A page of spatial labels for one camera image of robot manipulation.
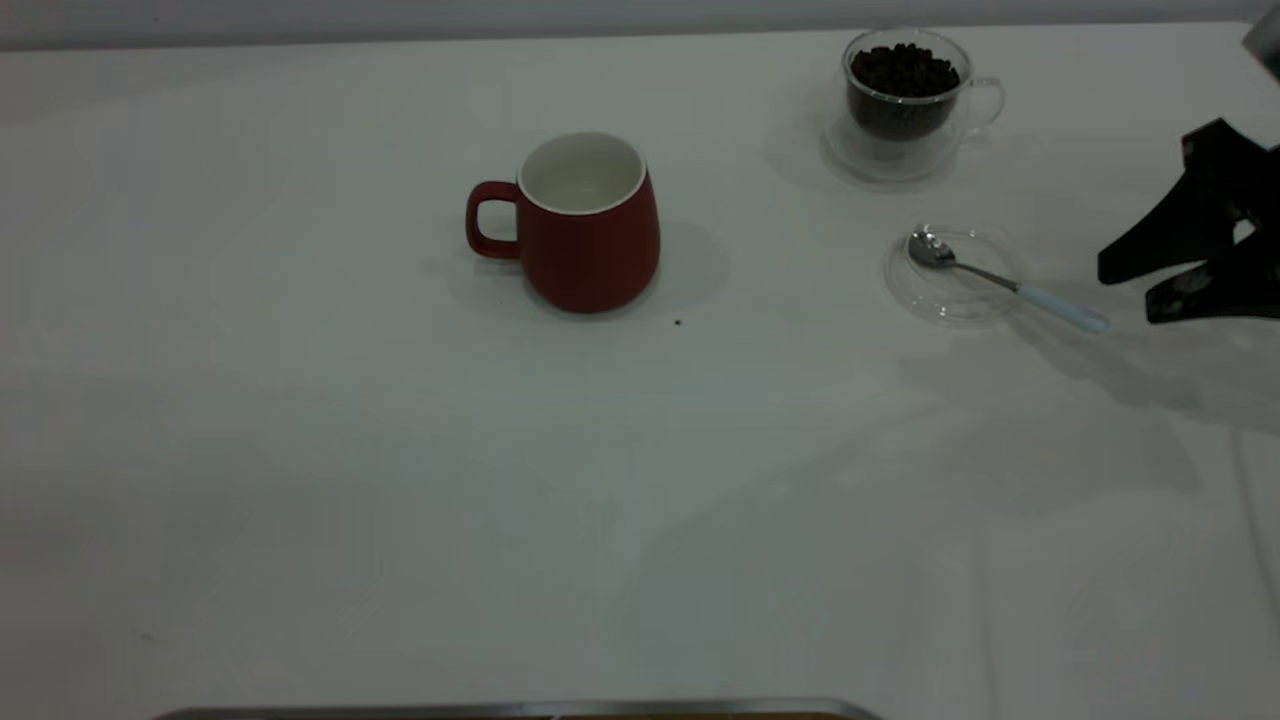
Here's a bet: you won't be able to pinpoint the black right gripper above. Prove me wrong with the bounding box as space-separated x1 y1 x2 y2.
1098 117 1280 324

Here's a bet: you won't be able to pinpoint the spoon with pale blue handle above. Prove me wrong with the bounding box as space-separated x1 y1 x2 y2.
907 231 1111 335

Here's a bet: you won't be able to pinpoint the clear glass cup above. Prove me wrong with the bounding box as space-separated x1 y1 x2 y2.
822 28 1005 182

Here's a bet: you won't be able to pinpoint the red ceramic mug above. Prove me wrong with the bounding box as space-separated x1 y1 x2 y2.
465 131 662 314

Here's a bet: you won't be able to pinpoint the dark coffee beans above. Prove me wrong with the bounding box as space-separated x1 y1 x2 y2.
849 44 962 142

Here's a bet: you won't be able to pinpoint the clear glass saucer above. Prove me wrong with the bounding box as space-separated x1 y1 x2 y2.
884 222 1029 327

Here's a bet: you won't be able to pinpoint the grey metal tray edge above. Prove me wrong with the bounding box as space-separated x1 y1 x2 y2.
150 698 886 720

